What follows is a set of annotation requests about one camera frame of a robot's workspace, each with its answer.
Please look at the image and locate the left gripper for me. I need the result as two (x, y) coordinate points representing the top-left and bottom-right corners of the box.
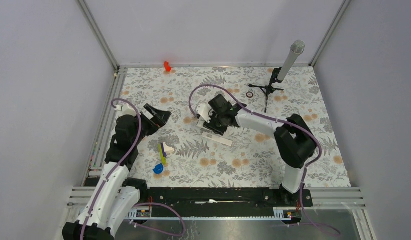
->
(131, 104), (171, 146)

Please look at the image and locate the white remote battery cover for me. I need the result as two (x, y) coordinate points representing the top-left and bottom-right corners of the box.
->
(201, 132), (233, 147)

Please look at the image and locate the white remote control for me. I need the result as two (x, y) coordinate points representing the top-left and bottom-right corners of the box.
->
(196, 120), (207, 130)

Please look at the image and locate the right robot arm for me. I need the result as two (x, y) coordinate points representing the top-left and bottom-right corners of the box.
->
(194, 94), (318, 206)

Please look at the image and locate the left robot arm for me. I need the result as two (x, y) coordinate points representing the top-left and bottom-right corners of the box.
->
(61, 103), (172, 240)

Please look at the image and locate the poker chip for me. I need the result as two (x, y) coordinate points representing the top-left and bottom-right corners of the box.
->
(245, 91), (254, 99)

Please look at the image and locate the floral tablecloth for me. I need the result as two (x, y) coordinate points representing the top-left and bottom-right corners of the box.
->
(120, 67), (351, 188)

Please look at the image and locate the red toy block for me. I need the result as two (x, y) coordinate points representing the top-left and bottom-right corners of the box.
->
(163, 61), (172, 73)

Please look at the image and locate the black microphone tripod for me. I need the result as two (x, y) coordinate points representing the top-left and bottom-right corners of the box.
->
(248, 67), (284, 113)

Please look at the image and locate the grey microphone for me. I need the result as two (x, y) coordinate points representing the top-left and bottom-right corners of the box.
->
(276, 40), (306, 83)

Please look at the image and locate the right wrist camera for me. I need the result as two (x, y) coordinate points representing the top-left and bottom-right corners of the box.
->
(194, 103), (212, 123)

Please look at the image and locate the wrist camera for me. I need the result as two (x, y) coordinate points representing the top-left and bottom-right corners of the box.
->
(115, 103), (138, 117)
(194, 103), (212, 123)

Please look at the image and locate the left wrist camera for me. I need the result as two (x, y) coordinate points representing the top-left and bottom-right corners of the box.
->
(115, 103), (138, 117)

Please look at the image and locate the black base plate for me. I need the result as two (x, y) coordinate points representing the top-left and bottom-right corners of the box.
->
(139, 187), (314, 218)

